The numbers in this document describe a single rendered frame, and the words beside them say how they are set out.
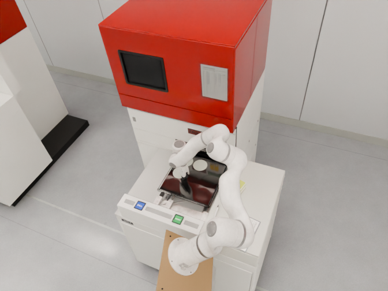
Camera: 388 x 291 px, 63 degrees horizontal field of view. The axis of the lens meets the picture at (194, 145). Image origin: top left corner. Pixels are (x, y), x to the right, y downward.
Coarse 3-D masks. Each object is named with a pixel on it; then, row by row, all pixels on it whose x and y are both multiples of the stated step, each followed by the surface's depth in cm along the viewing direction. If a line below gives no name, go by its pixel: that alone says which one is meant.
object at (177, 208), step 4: (164, 200) 207; (176, 204) 204; (172, 208) 203; (176, 208) 202; (180, 208) 202; (184, 208) 202; (188, 208) 202; (180, 212) 200; (184, 212) 200; (188, 212) 200; (192, 212) 200; (196, 212) 199; (200, 212) 199; (192, 216) 198; (196, 216) 198; (200, 216) 198
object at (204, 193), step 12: (192, 168) 221; (216, 168) 220; (168, 180) 216; (180, 180) 215; (192, 180) 214; (204, 180) 214; (216, 180) 213; (180, 192) 208; (192, 192) 208; (204, 192) 207
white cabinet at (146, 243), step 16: (128, 224) 213; (272, 224) 230; (128, 240) 236; (144, 240) 222; (160, 240) 210; (144, 256) 247; (160, 256) 232; (224, 256) 186; (224, 272) 203; (240, 272) 192; (256, 272) 191; (224, 288) 224; (240, 288) 211
